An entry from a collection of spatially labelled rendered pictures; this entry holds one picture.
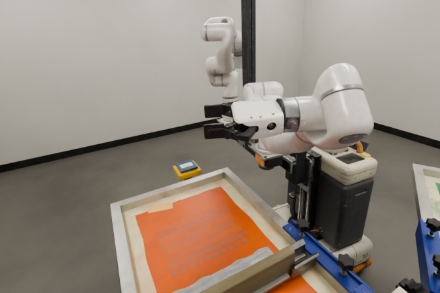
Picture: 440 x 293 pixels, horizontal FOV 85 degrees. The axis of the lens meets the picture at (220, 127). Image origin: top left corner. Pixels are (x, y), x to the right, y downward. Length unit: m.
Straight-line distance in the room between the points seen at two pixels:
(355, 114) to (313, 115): 0.09
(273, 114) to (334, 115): 0.11
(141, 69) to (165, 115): 0.87
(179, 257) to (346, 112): 0.72
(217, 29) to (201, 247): 0.96
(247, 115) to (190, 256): 0.60
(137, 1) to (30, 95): 1.98
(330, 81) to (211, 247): 0.70
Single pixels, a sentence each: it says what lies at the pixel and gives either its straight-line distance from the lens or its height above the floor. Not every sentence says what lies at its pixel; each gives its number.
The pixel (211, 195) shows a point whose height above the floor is 0.95.
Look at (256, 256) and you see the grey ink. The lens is 0.92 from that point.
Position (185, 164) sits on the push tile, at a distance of 1.41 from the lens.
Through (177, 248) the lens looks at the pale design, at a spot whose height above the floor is 0.95.
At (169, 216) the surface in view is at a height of 0.95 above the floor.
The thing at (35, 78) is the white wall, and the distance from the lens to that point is 4.17.
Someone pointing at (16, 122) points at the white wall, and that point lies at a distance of 4.34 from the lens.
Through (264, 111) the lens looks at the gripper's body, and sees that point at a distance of 0.50.
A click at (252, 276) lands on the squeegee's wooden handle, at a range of 0.75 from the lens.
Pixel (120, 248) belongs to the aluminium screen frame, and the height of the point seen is 0.99.
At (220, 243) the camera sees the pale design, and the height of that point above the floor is 0.95.
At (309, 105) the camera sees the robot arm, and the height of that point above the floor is 1.51.
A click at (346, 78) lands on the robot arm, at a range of 0.48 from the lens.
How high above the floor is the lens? 1.66
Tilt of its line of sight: 21 degrees down
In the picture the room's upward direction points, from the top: 3 degrees counter-clockwise
